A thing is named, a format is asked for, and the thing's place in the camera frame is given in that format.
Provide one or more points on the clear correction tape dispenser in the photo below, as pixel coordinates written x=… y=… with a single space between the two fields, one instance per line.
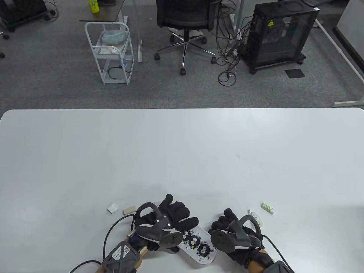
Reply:
x=257 y=219

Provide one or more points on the black floor mat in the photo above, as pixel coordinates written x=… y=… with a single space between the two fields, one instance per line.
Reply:
x=295 y=73

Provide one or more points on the white rolling cart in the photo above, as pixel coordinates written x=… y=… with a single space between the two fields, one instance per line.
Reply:
x=129 y=72

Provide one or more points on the white partition panel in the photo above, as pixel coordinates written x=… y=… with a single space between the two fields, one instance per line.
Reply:
x=352 y=20

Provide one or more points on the white desk frame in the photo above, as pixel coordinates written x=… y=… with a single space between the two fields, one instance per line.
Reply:
x=348 y=103

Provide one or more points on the grey hand controller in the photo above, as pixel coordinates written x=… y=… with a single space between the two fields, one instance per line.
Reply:
x=224 y=241
x=150 y=231

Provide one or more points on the green bottle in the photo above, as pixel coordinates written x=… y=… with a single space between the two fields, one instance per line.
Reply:
x=94 y=6

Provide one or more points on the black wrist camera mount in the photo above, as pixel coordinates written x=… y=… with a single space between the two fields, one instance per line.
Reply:
x=277 y=267
x=119 y=256

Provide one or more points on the black enclosure cabinet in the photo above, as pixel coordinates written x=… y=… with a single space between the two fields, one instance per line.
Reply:
x=281 y=34

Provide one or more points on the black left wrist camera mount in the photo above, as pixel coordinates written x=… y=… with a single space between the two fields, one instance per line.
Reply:
x=119 y=256

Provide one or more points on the grey left hand controller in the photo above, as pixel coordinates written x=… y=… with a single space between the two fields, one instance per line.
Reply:
x=150 y=231

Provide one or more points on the white cartoon zippered pencil case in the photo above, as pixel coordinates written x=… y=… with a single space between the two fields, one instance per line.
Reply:
x=199 y=256

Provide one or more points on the green label lead case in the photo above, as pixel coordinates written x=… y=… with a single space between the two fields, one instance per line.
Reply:
x=268 y=208

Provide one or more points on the black office chair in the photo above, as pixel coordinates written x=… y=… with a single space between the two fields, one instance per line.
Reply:
x=184 y=14

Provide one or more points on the person's right hand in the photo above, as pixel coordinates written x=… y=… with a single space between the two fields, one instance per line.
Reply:
x=227 y=219

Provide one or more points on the white desk leg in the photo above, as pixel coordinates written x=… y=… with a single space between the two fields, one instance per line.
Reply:
x=238 y=17

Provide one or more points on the person's right forearm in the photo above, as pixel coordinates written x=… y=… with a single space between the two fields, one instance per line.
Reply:
x=256 y=268

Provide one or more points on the person's left hand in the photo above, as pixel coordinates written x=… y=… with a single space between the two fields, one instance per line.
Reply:
x=176 y=213

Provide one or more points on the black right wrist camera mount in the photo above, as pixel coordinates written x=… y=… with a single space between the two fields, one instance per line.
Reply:
x=277 y=267

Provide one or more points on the black equipment rack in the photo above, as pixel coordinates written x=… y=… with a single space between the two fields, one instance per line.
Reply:
x=20 y=11

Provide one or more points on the small grey eraser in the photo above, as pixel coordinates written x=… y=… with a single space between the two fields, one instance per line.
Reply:
x=113 y=208

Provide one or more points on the beige eraser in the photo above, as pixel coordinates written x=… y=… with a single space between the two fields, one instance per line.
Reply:
x=129 y=210

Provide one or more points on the small black device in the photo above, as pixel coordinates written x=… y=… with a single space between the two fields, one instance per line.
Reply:
x=107 y=2

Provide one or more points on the grey right hand controller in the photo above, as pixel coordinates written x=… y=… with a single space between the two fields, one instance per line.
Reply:
x=224 y=241

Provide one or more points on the clear plastic bag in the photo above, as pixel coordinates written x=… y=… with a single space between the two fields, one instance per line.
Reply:
x=113 y=37

